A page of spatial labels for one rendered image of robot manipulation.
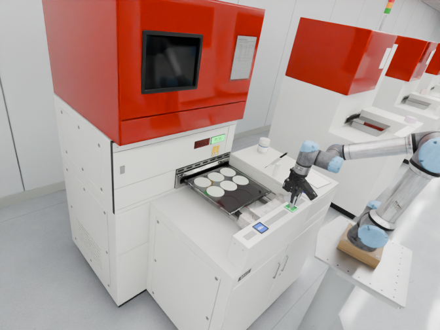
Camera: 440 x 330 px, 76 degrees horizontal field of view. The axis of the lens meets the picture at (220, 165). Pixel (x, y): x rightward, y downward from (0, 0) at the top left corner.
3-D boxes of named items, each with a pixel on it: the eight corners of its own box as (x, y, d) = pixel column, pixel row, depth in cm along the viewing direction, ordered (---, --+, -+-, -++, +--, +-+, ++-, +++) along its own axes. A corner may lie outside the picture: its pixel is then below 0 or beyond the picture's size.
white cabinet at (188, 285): (145, 296, 194) (149, 202, 154) (237, 237, 259) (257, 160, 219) (207, 378, 158) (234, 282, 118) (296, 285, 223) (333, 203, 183)
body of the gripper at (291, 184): (289, 184, 147) (296, 164, 142) (303, 193, 143) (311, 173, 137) (281, 189, 142) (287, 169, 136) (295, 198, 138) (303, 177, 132)
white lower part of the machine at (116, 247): (73, 247, 220) (60, 155, 180) (161, 209, 275) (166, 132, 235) (118, 315, 181) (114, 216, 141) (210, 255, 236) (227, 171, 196)
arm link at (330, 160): (347, 154, 129) (323, 145, 134) (342, 162, 120) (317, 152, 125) (340, 168, 133) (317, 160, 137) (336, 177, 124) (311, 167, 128)
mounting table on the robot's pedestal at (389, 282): (401, 266, 160) (412, 250, 154) (391, 325, 127) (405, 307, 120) (324, 226, 180) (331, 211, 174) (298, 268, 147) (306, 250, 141)
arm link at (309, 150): (318, 149, 124) (300, 142, 127) (310, 170, 129) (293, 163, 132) (323, 144, 130) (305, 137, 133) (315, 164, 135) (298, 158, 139)
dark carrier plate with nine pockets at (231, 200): (186, 181, 164) (186, 179, 164) (227, 165, 187) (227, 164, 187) (229, 213, 145) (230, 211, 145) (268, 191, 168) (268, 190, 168)
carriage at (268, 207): (236, 224, 145) (237, 220, 143) (276, 200, 169) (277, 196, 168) (248, 233, 140) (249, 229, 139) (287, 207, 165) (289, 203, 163)
